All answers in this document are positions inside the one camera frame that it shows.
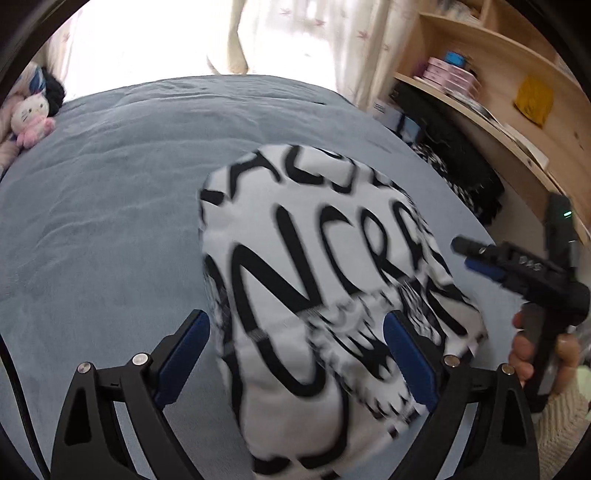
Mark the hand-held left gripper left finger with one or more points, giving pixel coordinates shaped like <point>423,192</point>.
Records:
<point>184,350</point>

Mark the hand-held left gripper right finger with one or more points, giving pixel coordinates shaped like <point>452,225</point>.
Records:
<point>413,360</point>

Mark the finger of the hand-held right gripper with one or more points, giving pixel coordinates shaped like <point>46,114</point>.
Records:
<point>475,248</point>
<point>487,271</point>

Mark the white black lettered hooded jacket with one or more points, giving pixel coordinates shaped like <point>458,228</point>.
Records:
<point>295,258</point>

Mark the person's right forearm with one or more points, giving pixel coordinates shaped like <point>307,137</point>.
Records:
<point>563,434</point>

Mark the pile of black clothes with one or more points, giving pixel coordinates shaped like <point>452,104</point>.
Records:
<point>461,161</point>

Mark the person's right hand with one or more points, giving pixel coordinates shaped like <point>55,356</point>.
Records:
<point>517,350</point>

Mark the stack of papers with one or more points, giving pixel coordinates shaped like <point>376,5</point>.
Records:
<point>521,143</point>

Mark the yellow cloth bag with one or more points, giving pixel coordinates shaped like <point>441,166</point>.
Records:
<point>533,99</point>

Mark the small white box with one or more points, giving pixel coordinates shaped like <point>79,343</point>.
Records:
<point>385,110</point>

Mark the stack of pink boxes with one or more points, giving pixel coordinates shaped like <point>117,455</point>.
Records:
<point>448,78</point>

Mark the small blue box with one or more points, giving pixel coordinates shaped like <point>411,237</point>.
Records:
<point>455,59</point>

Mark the curved wooden bookshelf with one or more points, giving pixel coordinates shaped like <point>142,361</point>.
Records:
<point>508,60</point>

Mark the floral sheer curtain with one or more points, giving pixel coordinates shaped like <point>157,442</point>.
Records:
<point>369,46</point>
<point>60,46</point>

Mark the row of books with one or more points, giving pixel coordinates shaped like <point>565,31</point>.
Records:
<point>461,7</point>

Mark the folded floral quilt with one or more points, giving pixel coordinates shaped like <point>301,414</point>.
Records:
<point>5,150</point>

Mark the white pink cat plush toy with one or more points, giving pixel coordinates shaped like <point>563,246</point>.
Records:
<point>30,115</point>

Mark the black garment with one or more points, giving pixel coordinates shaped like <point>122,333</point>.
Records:
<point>54,92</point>

